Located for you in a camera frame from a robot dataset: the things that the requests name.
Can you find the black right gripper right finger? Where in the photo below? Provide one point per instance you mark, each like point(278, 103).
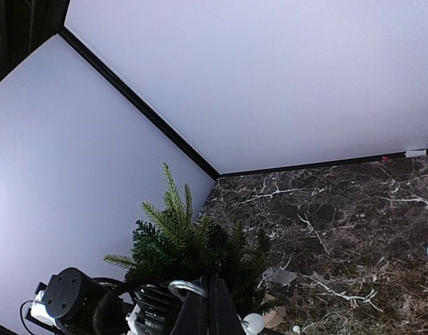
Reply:
point(223, 314)

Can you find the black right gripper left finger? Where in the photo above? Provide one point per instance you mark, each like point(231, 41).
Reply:
point(193, 315)

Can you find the white ball string lights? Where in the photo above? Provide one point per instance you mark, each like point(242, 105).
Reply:
point(251, 306)

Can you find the small green christmas tree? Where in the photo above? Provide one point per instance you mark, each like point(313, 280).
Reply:
point(169, 241)

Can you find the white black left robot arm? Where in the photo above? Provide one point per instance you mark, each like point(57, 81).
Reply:
point(66, 304)

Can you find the white tape piece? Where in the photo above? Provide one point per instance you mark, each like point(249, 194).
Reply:
point(415, 153)

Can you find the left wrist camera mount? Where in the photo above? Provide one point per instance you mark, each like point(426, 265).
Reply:
point(156, 309)

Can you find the black corner frame post left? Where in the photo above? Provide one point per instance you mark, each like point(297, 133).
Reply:
point(140, 105)

